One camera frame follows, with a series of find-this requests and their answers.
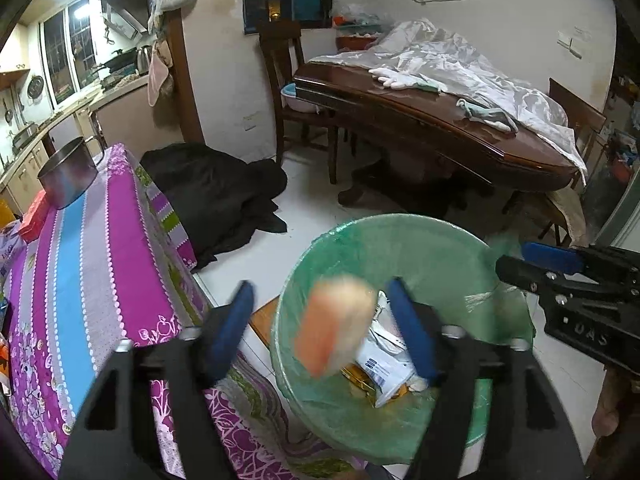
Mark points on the black wok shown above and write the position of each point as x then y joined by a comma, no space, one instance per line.
117,61

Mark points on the person's right hand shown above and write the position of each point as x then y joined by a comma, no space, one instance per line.
607,410

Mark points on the kitchen counter with cabinets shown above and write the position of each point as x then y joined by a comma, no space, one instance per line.
30,155

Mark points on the steel kettle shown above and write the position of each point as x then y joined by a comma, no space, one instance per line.
144,59

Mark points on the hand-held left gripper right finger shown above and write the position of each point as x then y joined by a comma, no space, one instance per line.
410,335

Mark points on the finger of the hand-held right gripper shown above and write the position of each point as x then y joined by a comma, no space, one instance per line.
550,256
520,272

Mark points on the beige ball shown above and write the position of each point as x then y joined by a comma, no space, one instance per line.
332,325

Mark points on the blue and white basin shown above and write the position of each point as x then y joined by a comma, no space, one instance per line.
300,100

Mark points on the white packet with blue print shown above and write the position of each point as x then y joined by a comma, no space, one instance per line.
382,365

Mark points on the white crumpled sheet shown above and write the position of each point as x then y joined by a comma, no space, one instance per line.
475,65

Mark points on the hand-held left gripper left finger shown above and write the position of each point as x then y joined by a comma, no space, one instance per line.
232,330

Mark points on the hanging pink towel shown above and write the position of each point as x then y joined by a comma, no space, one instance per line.
157,80

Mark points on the red box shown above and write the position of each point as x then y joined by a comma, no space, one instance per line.
35,217

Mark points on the black cloth heap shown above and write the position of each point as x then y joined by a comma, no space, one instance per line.
215,195

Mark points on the dark wooden chair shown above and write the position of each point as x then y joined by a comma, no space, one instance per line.
285,60

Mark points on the barred kitchen window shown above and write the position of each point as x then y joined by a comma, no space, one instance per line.
65,50

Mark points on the steel pot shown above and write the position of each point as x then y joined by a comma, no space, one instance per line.
67,180

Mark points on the beige hanging cloth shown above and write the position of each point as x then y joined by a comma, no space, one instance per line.
570,210

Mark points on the brown wooden board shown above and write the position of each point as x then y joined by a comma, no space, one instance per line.
262,322

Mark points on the bin with green plastic bag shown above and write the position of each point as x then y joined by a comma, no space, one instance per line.
440,260

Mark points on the white wall outlet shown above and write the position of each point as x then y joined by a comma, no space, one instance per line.
250,121

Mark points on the red basin with clutter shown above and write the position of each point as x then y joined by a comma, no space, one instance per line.
350,42

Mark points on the steel range hood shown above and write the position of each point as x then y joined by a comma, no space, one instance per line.
120,17

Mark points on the wooden chair with plain back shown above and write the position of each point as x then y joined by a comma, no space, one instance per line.
575,115

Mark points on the white gloves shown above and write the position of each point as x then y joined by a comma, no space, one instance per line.
395,77

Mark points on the round hanging strainer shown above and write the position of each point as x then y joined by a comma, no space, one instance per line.
35,87

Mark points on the grey green cloth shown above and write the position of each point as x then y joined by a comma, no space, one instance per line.
487,115

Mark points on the gold foil packet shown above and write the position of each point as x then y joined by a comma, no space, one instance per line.
357,377

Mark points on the dark wooden dining table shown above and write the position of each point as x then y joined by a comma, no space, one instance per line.
425,125

